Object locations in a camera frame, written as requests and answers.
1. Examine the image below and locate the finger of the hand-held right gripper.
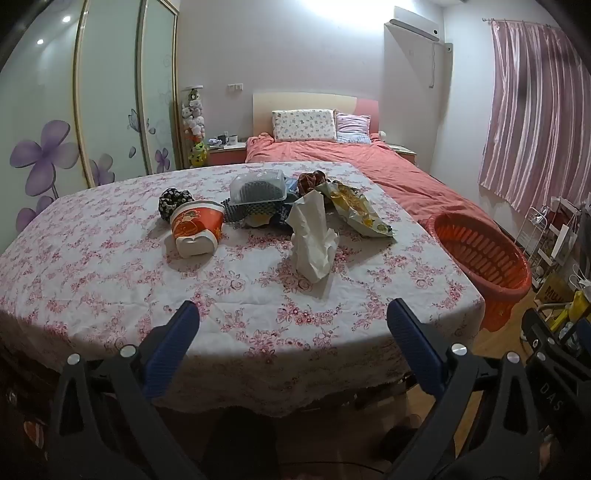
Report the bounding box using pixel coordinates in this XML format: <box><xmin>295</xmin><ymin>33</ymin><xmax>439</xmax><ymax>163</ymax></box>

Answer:
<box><xmin>521</xmin><ymin>308</ymin><xmax>577</xmax><ymax>357</ymax></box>

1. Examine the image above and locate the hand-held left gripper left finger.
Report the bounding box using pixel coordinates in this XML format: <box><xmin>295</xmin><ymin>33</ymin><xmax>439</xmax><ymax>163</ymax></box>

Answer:
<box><xmin>48</xmin><ymin>300</ymin><xmax>201</xmax><ymax>480</ymax></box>

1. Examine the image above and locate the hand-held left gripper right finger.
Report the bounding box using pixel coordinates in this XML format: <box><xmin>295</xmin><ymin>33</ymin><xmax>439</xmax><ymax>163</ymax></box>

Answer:
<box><xmin>387</xmin><ymin>298</ymin><xmax>546</xmax><ymax>480</ymax></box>

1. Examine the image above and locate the orange plastic basket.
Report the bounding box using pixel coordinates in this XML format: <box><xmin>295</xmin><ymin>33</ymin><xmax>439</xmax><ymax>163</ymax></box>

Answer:
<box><xmin>426</xmin><ymin>213</ymin><xmax>533</xmax><ymax>332</ymax></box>

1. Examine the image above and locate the red and white paper cup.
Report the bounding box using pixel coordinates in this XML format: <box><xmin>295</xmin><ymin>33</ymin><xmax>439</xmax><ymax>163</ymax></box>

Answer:
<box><xmin>170</xmin><ymin>200</ymin><xmax>226</xmax><ymax>259</ymax></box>

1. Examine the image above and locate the white paper bag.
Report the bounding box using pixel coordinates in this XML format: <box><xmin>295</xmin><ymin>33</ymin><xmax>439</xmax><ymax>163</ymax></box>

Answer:
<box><xmin>285</xmin><ymin>190</ymin><xmax>340</xmax><ymax>281</ymax></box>

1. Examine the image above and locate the black dotted scrunchie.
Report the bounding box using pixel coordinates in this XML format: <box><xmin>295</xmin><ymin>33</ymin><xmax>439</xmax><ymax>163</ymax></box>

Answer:
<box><xmin>158</xmin><ymin>187</ymin><xmax>195</xmax><ymax>222</ymax></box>

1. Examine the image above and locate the yellow snack bag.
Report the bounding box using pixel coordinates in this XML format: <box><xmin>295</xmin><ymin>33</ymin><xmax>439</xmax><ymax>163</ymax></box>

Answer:
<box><xmin>323</xmin><ymin>181</ymin><xmax>395</xmax><ymax>238</ymax></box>

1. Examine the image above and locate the black white checkered cloth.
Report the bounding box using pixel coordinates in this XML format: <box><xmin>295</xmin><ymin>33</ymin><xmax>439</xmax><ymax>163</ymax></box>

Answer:
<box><xmin>221</xmin><ymin>198</ymin><xmax>278</xmax><ymax>228</ymax></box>

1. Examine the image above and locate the clear plastic container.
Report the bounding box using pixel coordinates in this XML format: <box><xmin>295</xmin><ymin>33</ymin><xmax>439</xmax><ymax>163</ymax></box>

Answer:
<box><xmin>229</xmin><ymin>169</ymin><xmax>288</xmax><ymax>205</ymax></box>

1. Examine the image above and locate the cardboard box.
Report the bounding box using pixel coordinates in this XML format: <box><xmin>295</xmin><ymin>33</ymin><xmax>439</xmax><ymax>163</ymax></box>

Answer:
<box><xmin>536</xmin><ymin>272</ymin><xmax>573</xmax><ymax>308</ymax></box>

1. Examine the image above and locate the pink floral tablecloth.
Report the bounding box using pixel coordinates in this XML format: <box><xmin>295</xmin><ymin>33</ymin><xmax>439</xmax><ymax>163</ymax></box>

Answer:
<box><xmin>0</xmin><ymin>161</ymin><xmax>485</xmax><ymax>416</ymax></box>

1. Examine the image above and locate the salmon duvet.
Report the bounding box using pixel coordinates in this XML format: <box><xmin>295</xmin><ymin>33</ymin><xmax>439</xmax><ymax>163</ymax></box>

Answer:
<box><xmin>245</xmin><ymin>133</ymin><xmax>504</xmax><ymax>232</ymax></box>

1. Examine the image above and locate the brown plaid scrunchie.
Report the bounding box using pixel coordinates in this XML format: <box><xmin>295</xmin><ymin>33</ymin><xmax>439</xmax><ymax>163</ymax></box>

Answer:
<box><xmin>297</xmin><ymin>171</ymin><xmax>328</xmax><ymax>195</ymax></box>

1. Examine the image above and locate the wooden nightstand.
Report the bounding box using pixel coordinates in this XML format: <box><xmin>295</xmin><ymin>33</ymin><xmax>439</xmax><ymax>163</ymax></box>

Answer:
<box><xmin>385</xmin><ymin>143</ymin><xmax>419</xmax><ymax>167</ymax></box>

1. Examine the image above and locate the pink nightstand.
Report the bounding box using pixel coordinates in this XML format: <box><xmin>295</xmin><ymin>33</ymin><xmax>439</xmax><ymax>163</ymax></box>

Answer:
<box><xmin>205</xmin><ymin>142</ymin><xmax>247</xmax><ymax>167</ymax></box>

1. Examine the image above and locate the pink curtain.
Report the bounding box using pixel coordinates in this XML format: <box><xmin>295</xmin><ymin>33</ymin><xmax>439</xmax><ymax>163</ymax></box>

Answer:
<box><xmin>478</xmin><ymin>18</ymin><xmax>591</xmax><ymax>213</ymax></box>

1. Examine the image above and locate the pink striped pillow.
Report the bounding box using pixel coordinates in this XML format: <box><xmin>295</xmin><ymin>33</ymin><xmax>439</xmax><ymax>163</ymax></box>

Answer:
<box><xmin>335</xmin><ymin>112</ymin><xmax>372</xmax><ymax>145</ymax></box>

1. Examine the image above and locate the stack of white plush toys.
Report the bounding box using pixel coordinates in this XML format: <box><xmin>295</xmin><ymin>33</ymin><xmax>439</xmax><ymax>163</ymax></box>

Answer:
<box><xmin>181</xmin><ymin>87</ymin><xmax>207</xmax><ymax>144</ymax></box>

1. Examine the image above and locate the white floral pillow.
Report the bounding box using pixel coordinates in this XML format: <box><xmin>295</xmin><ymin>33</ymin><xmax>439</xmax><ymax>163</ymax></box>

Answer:
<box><xmin>271</xmin><ymin>109</ymin><xmax>338</xmax><ymax>142</ymax></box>

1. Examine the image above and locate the wardrobe with purple flowers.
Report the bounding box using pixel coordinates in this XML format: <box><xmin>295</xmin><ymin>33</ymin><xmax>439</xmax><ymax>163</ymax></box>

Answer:
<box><xmin>0</xmin><ymin>0</ymin><xmax>181</xmax><ymax>232</ymax></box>

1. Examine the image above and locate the cream and pink headboard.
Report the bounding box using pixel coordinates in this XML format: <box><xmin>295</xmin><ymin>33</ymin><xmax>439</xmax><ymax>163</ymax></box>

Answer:
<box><xmin>252</xmin><ymin>91</ymin><xmax>382</xmax><ymax>137</ymax></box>

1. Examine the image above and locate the white air conditioner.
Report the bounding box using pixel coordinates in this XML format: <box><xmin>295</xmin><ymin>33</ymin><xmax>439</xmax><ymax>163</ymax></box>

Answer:
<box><xmin>390</xmin><ymin>6</ymin><xmax>441</xmax><ymax>42</ymax></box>

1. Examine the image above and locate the white wire rack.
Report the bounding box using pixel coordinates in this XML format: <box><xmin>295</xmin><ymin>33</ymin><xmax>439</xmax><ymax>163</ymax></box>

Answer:
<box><xmin>515</xmin><ymin>196</ymin><xmax>589</xmax><ymax>287</ymax></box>

